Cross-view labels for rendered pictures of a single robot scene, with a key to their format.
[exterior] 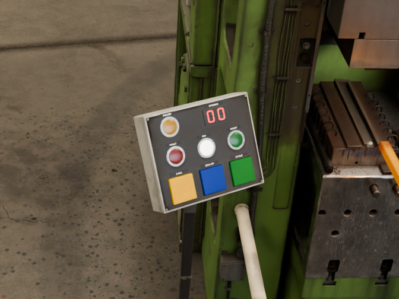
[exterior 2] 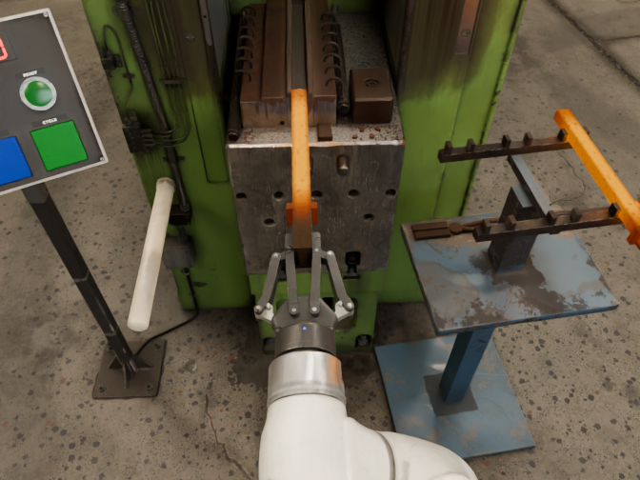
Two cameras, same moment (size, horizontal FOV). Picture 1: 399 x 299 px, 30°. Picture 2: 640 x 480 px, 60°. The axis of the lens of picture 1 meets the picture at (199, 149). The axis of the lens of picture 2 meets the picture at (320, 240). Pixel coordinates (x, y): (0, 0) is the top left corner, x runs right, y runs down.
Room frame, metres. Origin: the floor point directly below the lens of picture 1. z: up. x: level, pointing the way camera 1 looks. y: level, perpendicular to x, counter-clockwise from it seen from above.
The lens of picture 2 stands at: (1.03, -0.67, 1.67)
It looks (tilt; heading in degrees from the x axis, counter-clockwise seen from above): 50 degrees down; 5
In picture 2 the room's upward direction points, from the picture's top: straight up
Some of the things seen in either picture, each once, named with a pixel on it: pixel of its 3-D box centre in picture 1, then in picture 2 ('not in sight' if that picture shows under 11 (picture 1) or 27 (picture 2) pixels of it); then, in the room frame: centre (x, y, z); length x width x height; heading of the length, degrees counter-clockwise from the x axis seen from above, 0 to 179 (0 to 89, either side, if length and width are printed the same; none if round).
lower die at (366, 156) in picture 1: (347, 119); (289, 55); (2.19, -0.50, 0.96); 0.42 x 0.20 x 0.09; 7
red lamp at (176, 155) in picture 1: (176, 156); not in sight; (1.71, 0.07, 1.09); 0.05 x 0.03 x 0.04; 97
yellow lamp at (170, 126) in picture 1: (169, 126); not in sight; (1.75, 0.09, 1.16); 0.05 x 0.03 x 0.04; 97
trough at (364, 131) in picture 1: (355, 111); (298, 41); (2.20, -0.52, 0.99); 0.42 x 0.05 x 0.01; 7
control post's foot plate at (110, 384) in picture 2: not in sight; (127, 362); (1.84, 0.02, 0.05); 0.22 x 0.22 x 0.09; 7
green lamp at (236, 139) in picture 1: (236, 139); (38, 93); (1.82, -0.10, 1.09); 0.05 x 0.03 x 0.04; 97
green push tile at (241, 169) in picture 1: (241, 171); (59, 145); (1.78, -0.13, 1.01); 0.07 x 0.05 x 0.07; 122
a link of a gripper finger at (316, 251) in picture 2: not in sight; (315, 285); (1.46, -0.63, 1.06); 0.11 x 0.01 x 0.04; 2
